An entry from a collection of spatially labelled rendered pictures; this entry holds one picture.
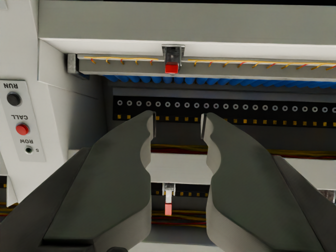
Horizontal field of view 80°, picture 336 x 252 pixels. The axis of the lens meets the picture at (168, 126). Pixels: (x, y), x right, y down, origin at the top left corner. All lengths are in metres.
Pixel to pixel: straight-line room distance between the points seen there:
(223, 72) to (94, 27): 0.18
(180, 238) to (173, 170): 0.25
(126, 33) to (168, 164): 0.19
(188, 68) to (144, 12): 0.09
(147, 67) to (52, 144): 0.18
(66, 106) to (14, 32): 0.11
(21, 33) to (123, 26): 0.12
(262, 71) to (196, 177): 0.18
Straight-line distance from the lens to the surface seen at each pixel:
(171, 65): 0.20
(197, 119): 0.43
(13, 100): 0.33
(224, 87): 0.42
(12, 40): 0.32
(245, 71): 0.32
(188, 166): 0.32
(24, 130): 0.34
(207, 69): 0.30
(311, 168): 0.38
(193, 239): 0.54
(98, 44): 0.28
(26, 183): 0.41
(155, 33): 0.26
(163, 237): 0.54
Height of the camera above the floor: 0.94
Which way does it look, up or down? 23 degrees up
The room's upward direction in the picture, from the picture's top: 179 degrees counter-clockwise
